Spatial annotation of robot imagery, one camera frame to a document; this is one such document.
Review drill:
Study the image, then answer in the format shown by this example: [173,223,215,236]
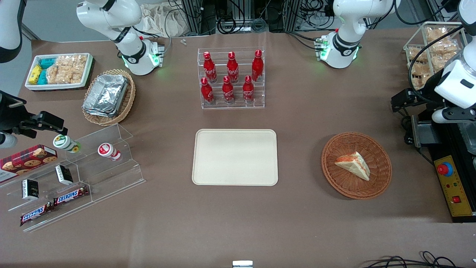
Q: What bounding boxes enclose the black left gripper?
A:
[391,70,451,112]

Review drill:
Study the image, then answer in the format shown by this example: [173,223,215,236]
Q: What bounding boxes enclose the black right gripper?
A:
[0,91,69,137]

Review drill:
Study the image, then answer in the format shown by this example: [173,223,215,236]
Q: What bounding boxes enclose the triangular sandwich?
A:
[334,151,371,182]

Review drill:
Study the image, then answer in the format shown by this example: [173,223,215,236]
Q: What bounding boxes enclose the light oval wicker basket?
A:
[82,69,136,127]

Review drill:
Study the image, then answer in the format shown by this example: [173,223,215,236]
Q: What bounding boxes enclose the brown round wicker basket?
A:
[321,132,393,200]

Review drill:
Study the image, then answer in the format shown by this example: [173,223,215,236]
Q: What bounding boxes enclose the beige plastic tray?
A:
[192,129,279,186]

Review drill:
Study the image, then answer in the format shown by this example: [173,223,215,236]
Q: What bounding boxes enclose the green lidded yogurt cup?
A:
[52,134,81,154]

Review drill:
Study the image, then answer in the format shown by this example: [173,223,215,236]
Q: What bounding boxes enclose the clear bag of fried snacks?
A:
[425,27,461,56]
[411,61,435,90]
[407,46,429,63]

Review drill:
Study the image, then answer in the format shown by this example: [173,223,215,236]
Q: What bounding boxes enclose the red tartan cookie box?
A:
[0,144,58,183]

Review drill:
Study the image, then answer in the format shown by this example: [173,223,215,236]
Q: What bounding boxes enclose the white rectangular snack bin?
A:
[25,53,94,91]

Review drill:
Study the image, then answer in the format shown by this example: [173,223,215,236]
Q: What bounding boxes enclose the yellow snack packet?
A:
[28,65,44,86]

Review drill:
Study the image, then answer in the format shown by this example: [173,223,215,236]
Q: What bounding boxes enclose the small black white carton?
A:
[55,165,74,186]
[21,179,40,201]

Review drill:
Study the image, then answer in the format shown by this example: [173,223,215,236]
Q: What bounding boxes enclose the clear bag of rice crackers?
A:
[46,55,88,84]

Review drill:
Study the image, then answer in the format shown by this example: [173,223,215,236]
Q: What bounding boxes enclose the red lidded yogurt cup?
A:
[97,143,122,162]

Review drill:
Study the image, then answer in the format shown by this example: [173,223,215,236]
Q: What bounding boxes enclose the stack of foil trays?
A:
[83,74,129,118]

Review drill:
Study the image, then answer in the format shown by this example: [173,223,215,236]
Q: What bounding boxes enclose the Snickers chocolate bar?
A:
[53,186,90,207]
[19,203,55,227]

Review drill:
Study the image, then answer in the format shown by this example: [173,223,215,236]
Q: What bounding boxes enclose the clear acrylic stepped stand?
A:
[0,123,146,233]

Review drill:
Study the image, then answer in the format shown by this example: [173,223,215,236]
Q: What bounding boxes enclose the yellow control box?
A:
[434,155,475,217]

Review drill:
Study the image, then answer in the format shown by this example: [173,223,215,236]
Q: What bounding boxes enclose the clear acrylic bottle rack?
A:
[197,47,266,110]

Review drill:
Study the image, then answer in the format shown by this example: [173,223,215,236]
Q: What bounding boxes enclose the red cola bottle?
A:
[200,77,215,105]
[251,50,264,82]
[242,75,255,103]
[222,76,235,104]
[226,52,239,83]
[203,51,218,83]

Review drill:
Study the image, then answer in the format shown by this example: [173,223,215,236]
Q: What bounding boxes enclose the beige crumpled cloth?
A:
[141,3,188,38]

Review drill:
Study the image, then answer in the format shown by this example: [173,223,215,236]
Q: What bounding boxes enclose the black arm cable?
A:
[408,25,465,98]

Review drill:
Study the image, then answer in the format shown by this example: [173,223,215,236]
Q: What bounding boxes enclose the black machine frame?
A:
[405,110,476,224]

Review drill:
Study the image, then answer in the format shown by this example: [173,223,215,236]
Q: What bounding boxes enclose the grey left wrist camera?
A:
[431,107,476,124]

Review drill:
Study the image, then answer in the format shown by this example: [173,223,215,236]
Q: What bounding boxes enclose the clear wire-framed snack container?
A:
[403,21,470,90]

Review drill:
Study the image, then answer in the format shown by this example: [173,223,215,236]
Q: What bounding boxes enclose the black floor cables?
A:
[361,251,476,268]

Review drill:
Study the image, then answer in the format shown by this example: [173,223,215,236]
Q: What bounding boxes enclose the black coiled cable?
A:
[217,16,237,35]

